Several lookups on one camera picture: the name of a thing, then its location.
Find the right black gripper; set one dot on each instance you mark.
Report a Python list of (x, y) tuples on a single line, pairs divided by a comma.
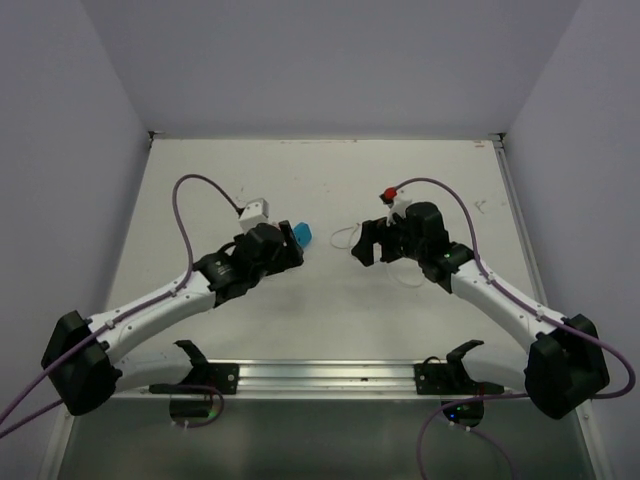
[(372, 230)]

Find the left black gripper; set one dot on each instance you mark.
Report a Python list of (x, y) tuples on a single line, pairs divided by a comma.
[(287, 255)]

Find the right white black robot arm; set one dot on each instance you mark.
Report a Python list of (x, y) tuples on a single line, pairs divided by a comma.
[(560, 366)]

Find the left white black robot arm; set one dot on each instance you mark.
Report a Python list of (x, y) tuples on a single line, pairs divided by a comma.
[(88, 359)]

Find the blue square plug adapter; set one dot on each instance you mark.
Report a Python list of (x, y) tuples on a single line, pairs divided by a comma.
[(303, 234)]

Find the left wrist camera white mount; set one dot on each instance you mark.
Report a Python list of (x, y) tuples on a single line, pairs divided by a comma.
[(255, 212)]

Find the right wrist camera red mount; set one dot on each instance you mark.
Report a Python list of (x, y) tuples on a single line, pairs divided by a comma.
[(397, 201)]

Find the aluminium extrusion rail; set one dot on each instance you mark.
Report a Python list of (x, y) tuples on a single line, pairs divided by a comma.
[(298, 379)]

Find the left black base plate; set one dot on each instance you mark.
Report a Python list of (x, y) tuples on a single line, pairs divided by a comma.
[(223, 377)]

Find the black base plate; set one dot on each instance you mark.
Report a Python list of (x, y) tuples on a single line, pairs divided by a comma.
[(223, 377), (435, 376)]

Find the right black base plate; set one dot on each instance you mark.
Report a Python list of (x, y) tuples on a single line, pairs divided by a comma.
[(435, 376)]

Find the right side aluminium rail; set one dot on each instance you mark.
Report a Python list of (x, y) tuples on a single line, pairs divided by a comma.
[(498, 142)]

